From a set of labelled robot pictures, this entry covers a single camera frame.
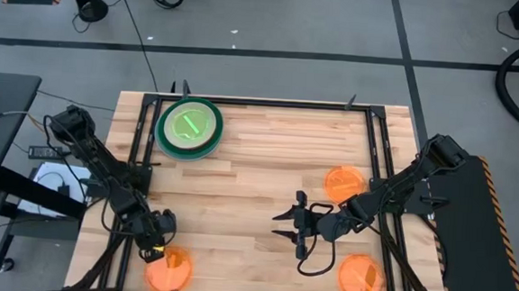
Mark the beige plastic plate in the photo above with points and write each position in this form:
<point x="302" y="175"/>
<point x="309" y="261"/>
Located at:
<point x="190" y="144"/>

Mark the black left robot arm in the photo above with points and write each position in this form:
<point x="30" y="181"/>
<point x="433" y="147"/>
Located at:
<point x="100" y="158"/>

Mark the black aluminium table frame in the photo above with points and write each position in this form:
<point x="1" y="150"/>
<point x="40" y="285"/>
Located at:
<point x="266" y="103"/>

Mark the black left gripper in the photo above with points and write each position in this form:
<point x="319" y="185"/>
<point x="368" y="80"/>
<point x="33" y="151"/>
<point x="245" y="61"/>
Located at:
<point x="159" y="229"/>

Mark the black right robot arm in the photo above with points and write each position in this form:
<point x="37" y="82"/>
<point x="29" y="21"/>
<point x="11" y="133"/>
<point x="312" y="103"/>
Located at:
<point x="401" y="186"/>

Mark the grey plastic plate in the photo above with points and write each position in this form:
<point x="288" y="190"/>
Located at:
<point x="173" y="157"/>

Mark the black hazard-striped platform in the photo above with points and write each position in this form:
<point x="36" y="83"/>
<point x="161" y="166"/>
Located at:
<point x="474" y="244"/>

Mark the white box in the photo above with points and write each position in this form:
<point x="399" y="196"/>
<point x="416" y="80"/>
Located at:
<point x="50" y="173"/>

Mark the stack of green plates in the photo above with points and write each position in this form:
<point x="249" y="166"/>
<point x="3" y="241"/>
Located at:
<point x="220" y="116"/>

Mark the teal plastic plate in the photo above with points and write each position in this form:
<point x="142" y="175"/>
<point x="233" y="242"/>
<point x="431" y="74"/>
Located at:
<point x="195" y="155"/>

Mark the green translucent plastic plate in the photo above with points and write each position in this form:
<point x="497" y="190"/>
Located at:
<point x="184" y="129"/>

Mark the orange translucent plastic plate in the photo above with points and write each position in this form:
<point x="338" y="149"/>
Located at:
<point x="168" y="273"/>
<point x="361" y="278"/>
<point x="344" y="183"/>

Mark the black caster wheel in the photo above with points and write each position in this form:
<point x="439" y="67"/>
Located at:
<point x="7" y="264"/>

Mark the black power adapter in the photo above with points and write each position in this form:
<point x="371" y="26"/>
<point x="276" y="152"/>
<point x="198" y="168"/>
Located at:
<point x="44" y="152"/>

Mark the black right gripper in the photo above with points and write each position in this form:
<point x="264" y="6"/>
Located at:
<point x="322" y="226"/>

